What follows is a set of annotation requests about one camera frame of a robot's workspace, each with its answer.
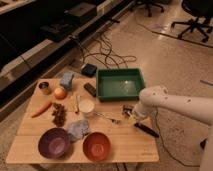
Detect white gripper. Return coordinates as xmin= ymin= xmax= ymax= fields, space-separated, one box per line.
xmin=132 ymin=102 xmax=149 ymax=121

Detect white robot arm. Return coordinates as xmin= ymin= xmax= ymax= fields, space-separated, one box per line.
xmin=133 ymin=85 xmax=213 ymax=171

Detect red bowl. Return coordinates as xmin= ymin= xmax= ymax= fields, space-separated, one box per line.
xmin=83 ymin=132 xmax=111 ymax=162

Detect purple bowl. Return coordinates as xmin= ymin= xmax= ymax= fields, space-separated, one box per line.
xmin=38 ymin=128 xmax=70 ymax=159

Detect metal fork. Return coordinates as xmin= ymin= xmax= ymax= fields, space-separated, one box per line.
xmin=94 ymin=112 xmax=121 ymax=124

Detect green plastic tray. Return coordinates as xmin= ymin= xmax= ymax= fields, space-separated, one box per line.
xmin=96 ymin=68 xmax=145 ymax=102

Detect white cup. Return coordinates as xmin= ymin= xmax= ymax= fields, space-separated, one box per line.
xmin=79 ymin=99 xmax=95 ymax=117

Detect small black box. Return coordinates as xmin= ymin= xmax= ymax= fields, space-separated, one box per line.
xmin=84 ymin=83 xmax=96 ymax=97

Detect crumpled blue cloth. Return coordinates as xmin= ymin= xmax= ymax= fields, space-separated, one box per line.
xmin=67 ymin=119 xmax=90 ymax=142

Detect black power adapter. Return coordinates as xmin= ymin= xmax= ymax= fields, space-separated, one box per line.
xmin=81 ymin=63 xmax=97 ymax=77

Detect wooden stick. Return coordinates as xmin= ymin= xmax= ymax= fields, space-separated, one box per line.
xmin=71 ymin=94 xmax=80 ymax=114

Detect blue sponge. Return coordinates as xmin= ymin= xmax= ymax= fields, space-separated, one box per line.
xmin=60 ymin=73 xmax=74 ymax=90

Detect brown grape bunch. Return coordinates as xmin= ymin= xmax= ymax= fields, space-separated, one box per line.
xmin=52 ymin=103 xmax=66 ymax=127

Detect small metal can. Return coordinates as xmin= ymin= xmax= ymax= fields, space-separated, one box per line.
xmin=39 ymin=82 xmax=51 ymax=95

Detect orange carrot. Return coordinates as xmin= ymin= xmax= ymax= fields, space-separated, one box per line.
xmin=31 ymin=101 xmax=52 ymax=118

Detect black office chair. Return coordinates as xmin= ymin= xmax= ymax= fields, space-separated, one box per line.
xmin=171 ymin=0 xmax=213 ymax=43

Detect black floor cables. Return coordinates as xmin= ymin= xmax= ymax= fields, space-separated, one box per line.
xmin=69 ymin=31 xmax=138 ymax=69

